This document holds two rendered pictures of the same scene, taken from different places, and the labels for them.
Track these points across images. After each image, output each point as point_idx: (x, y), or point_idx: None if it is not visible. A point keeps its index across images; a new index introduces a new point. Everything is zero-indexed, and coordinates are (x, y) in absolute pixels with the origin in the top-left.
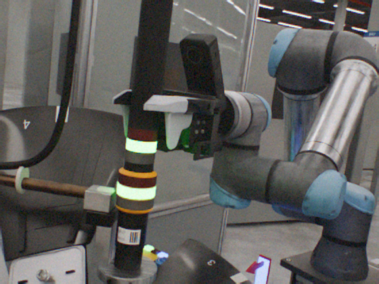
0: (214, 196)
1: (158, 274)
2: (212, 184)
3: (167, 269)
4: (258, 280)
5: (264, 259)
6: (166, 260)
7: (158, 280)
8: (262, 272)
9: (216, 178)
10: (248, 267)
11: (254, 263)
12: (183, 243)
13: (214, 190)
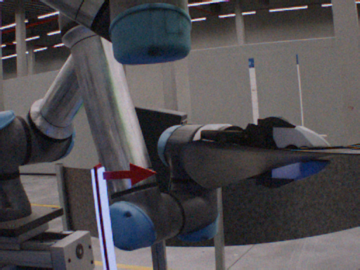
0: (189, 40)
1: (317, 150)
2: (185, 20)
3: (297, 150)
4: (105, 209)
5: (101, 168)
6: (283, 149)
7: (327, 150)
8: (105, 191)
9: (187, 9)
10: (146, 169)
11: (134, 164)
12: (221, 141)
13: (188, 29)
